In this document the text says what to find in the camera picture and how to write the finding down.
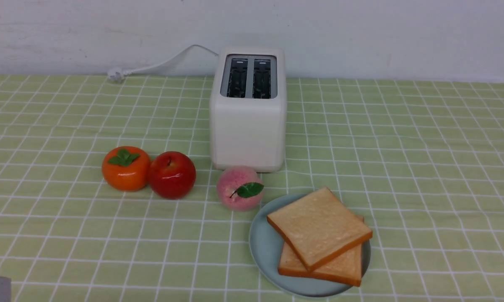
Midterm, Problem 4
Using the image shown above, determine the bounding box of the toast slice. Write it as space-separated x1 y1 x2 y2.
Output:
267 187 373 271
278 242 363 286

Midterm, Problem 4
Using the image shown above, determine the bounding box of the white two-slot toaster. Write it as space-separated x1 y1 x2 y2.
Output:
209 47 287 172

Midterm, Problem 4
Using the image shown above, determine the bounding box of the pink peach with leaf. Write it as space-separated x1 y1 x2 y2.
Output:
217 166 264 211

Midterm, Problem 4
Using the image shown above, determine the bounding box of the red apple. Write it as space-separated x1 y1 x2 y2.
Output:
147 151 196 200

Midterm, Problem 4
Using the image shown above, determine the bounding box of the light blue plate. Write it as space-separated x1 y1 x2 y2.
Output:
249 193 371 299

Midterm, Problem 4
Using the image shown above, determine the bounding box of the orange persimmon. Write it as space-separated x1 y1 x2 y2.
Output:
101 146 151 192

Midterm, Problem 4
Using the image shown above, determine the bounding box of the white power cable with plug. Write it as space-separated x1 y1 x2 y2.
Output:
107 44 219 82

